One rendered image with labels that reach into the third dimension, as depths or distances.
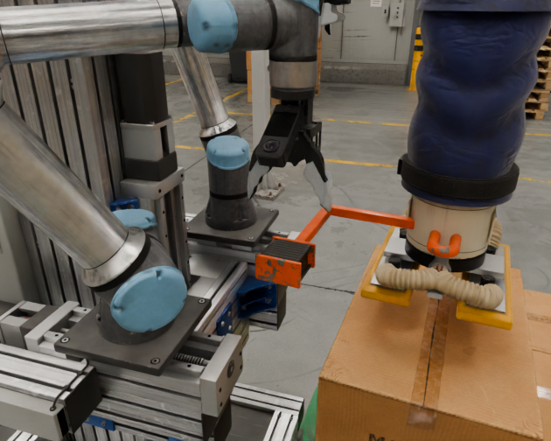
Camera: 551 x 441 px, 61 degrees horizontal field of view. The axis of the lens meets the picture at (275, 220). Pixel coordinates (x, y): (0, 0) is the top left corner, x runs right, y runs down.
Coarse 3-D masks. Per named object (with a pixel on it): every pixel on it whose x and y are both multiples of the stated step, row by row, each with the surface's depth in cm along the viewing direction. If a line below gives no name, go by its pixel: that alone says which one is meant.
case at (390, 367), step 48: (336, 336) 104; (384, 336) 104; (432, 336) 104; (480, 336) 104; (528, 336) 104; (336, 384) 92; (384, 384) 91; (432, 384) 91; (480, 384) 91; (528, 384) 91; (336, 432) 97; (384, 432) 93; (432, 432) 88; (480, 432) 84; (528, 432) 81
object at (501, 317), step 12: (492, 252) 107; (504, 252) 112; (468, 276) 102; (480, 276) 101; (492, 276) 97; (504, 276) 101; (504, 288) 97; (504, 300) 93; (468, 312) 91; (480, 312) 91; (492, 312) 91; (504, 312) 90; (492, 324) 89; (504, 324) 88
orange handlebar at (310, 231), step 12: (324, 216) 103; (348, 216) 105; (360, 216) 104; (372, 216) 103; (384, 216) 102; (396, 216) 102; (312, 228) 96; (300, 240) 92; (432, 240) 92; (456, 240) 92; (432, 252) 90; (444, 252) 89; (456, 252) 89
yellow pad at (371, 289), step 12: (396, 228) 123; (396, 264) 102; (408, 264) 106; (420, 264) 108; (372, 276) 102; (372, 288) 98; (384, 288) 98; (396, 288) 97; (384, 300) 97; (396, 300) 96; (408, 300) 95
